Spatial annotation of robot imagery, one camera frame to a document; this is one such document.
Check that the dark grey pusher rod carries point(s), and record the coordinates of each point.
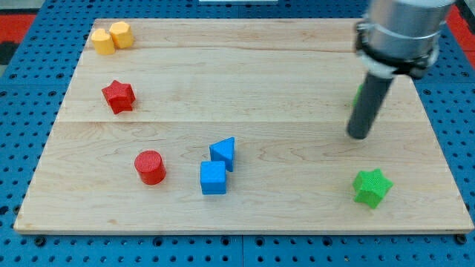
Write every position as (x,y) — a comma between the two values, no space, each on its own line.
(369,103)

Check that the blue cube block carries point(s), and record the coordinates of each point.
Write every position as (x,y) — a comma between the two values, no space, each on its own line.
(213,177)

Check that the blue triangle block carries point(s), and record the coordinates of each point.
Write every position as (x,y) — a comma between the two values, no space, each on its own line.
(224,150)

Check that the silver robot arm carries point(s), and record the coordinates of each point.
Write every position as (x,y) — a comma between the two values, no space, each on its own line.
(401,37)

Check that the wooden board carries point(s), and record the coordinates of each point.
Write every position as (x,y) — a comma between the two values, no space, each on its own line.
(283,88)

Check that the red cylinder block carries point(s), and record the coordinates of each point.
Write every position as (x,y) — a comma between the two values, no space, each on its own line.
(150,167)

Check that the green star block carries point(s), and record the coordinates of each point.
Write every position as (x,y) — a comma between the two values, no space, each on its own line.
(371,187)

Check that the green cylinder block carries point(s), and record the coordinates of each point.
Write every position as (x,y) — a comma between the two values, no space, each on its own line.
(356,97)

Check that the red star block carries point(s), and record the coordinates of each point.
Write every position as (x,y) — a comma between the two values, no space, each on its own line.
(119,96)

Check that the yellow hexagon block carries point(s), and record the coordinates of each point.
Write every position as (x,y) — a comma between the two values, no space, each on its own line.
(121,34)

